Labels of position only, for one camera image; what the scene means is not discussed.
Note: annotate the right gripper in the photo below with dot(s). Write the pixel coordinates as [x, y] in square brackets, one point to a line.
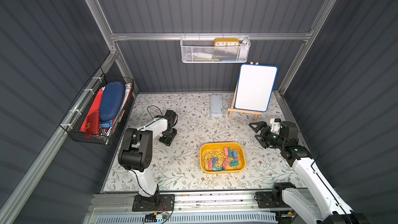
[266, 132]

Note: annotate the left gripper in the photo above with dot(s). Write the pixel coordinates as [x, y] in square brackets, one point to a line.
[168, 135]

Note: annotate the yellow storage box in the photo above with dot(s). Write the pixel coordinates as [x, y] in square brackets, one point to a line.
[217, 150]

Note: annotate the teal binder clip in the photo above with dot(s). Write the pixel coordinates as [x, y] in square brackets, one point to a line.
[216, 168]
[234, 163]

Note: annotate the pink binder clip top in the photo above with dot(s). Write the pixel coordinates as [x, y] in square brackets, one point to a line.
[226, 152]

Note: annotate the pink binder clip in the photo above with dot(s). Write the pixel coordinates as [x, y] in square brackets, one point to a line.
[226, 152]
[226, 163]

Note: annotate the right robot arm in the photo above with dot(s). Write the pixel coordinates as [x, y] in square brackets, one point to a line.
[329, 207]

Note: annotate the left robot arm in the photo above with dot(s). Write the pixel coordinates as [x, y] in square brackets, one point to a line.
[135, 154]

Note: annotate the light blue plastic case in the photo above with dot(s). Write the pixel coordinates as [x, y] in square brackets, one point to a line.
[216, 106]

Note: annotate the wooden easel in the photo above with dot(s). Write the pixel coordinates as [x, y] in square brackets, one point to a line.
[248, 96]

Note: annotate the blue oval pouch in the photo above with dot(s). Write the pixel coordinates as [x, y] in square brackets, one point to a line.
[113, 96]

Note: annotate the yellow clock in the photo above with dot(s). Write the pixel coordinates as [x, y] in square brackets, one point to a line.
[226, 42]

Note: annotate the whiteboard with blue frame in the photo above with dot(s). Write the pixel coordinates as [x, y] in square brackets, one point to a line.
[268, 76]

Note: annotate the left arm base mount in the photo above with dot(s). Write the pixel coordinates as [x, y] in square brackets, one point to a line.
[157, 203]

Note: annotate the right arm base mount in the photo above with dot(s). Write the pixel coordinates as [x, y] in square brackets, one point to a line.
[266, 200]

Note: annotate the white wire wall basket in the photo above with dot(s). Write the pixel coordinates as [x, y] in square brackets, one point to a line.
[201, 49]

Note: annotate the black wire side basket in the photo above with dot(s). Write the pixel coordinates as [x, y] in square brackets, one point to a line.
[110, 132]

